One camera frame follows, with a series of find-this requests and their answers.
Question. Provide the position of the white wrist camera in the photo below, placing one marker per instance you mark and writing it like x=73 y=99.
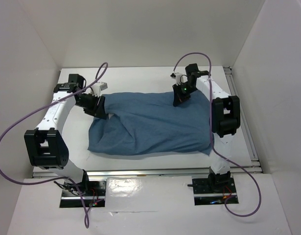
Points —
x=179 y=78
x=97 y=88

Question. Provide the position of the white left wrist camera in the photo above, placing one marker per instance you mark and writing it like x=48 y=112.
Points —
x=97 y=88

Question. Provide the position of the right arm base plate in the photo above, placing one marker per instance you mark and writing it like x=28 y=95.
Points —
x=205 y=195

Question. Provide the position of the aluminium front rail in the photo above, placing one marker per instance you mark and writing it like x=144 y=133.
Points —
x=150 y=172

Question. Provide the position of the aluminium rail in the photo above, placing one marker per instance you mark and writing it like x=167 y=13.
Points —
x=243 y=148
x=150 y=172

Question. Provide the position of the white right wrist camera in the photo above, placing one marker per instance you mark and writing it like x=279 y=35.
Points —
x=179 y=78

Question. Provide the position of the blue pillowcase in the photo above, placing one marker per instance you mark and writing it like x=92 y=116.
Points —
x=139 y=124

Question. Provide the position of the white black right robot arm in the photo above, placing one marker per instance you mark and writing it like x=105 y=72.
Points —
x=224 y=119

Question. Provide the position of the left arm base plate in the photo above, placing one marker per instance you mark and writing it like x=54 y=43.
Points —
x=93 y=194

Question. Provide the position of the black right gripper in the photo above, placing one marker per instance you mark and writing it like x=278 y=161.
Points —
x=178 y=99

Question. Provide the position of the aluminium right side rail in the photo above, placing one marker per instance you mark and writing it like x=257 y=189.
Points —
x=243 y=148

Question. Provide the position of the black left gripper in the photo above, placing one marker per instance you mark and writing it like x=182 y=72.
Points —
x=100 y=111

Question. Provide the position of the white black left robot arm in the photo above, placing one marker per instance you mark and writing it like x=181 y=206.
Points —
x=45 y=145

